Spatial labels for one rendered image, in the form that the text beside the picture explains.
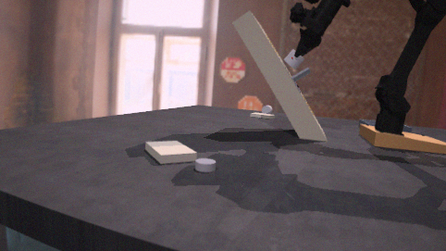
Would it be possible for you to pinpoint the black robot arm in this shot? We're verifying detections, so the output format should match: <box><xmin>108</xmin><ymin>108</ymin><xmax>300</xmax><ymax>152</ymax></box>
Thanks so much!
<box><xmin>290</xmin><ymin>0</ymin><xmax>446</xmax><ymax>135</ymax></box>

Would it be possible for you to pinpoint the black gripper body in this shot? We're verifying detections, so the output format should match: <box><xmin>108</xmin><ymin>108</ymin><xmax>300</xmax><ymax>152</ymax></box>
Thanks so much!
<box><xmin>300</xmin><ymin>6</ymin><xmax>334</xmax><ymax>46</ymax></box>

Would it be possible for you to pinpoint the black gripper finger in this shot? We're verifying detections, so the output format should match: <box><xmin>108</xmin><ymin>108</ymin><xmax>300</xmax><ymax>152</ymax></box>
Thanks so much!
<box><xmin>294</xmin><ymin>28</ymin><xmax>318</xmax><ymax>57</ymax></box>
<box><xmin>300</xmin><ymin>44</ymin><xmax>317</xmax><ymax>56</ymax></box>

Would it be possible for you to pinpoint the grey cylinder with two slots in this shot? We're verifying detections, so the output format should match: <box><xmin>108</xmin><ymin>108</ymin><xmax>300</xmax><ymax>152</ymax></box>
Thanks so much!
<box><xmin>284</xmin><ymin>49</ymin><xmax>304</xmax><ymax>69</ymax></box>

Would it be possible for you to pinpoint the grey short cylinder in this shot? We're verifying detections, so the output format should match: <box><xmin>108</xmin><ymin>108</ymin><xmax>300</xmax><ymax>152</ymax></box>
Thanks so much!
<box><xmin>195</xmin><ymin>158</ymin><xmax>216</xmax><ymax>172</ymax></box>

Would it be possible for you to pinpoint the beige flat panel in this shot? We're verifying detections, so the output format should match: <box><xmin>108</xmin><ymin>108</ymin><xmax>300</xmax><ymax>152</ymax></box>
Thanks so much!
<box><xmin>232</xmin><ymin>10</ymin><xmax>328</xmax><ymax>142</ymax></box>

